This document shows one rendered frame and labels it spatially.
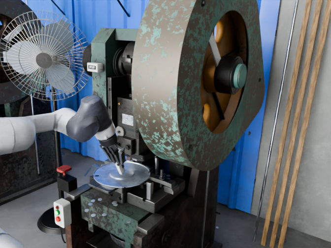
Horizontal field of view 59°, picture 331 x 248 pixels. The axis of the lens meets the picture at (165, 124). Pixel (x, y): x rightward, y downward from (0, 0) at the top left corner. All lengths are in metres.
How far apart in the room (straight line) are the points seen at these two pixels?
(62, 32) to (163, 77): 1.24
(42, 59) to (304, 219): 2.26
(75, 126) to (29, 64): 1.11
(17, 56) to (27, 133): 1.17
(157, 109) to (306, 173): 1.75
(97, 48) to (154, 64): 0.60
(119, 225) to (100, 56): 0.83
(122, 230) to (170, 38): 0.98
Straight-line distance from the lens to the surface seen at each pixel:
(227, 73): 1.19
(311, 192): 2.58
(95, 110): 1.12
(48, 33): 2.07
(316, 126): 2.41
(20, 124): 0.99
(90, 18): 3.32
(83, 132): 1.09
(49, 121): 1.15
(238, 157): 2.57
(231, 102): 1.54
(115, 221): 1.56
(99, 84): 1.51
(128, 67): 1.45
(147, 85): 0.97
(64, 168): 1.72
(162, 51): 0.94
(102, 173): 1.57
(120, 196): 1.55
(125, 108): 1.48
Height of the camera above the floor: 1.48
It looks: 17 degrees down
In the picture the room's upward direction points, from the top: 2 degrees clockwise
